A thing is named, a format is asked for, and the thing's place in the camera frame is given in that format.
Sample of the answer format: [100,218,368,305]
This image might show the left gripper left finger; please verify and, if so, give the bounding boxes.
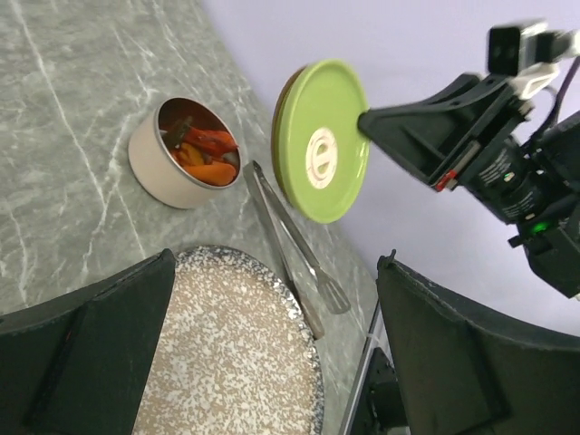
[1,249,176,434]

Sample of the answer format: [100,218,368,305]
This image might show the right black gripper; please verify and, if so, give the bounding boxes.
[357,74,566,225]

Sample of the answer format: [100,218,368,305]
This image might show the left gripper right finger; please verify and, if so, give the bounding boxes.
[377,256,579,434]

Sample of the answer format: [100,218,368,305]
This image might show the green round lid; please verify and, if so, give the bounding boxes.
[271,59,371,224]

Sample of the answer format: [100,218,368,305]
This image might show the metal serving tongs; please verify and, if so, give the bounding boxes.
[243,160,353,341]

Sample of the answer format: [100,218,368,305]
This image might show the orange chicken wing toy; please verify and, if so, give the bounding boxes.
[183,161,237,187]

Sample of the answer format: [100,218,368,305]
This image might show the orange fried nugget toy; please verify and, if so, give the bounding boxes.
[171,142,206,167]

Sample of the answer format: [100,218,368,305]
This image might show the brown green food piece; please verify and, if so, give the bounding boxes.
[162,116,192,150]

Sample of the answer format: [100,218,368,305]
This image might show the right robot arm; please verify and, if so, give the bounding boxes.
[357,74,579,298]

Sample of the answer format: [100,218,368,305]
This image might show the beige metal lunch container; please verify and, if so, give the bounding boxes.
[128,97,242,209]

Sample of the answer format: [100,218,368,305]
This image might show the speckled ceramic plate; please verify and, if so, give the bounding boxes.
[134,246,324,434]

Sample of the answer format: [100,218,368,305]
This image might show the aluminium frame rail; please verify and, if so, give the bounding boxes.
[338,303,382,435]

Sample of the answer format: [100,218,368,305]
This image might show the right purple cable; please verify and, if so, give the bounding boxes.
[550,58,580,132]

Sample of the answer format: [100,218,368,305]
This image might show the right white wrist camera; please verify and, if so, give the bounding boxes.
[487,19,579,101]

